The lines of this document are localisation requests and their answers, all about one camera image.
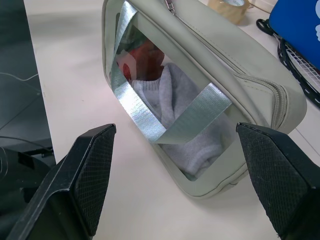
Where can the blue case white print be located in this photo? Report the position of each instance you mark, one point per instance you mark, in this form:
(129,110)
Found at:
(296,27)

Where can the red and white packet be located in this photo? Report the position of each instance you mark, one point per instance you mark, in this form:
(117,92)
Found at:
(128,66)

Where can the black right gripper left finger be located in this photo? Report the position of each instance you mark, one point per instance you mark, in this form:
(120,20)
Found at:
(72,185)

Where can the black badminton racket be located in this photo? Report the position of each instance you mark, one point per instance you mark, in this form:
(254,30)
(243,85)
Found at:
(298,67)

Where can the grey-green zip pouch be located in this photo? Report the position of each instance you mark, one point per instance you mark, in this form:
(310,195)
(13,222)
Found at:
(215,75)

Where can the grey knitted cloth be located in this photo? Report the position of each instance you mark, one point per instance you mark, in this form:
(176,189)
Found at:
(175,120)

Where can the metal zipper pull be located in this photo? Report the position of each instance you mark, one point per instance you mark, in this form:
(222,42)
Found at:
(170,5)

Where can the roll of brown tape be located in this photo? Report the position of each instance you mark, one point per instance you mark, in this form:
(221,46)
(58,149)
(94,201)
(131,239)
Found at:
(231,10)

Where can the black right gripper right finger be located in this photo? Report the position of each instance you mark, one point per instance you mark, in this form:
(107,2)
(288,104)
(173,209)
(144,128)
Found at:
(280,180)

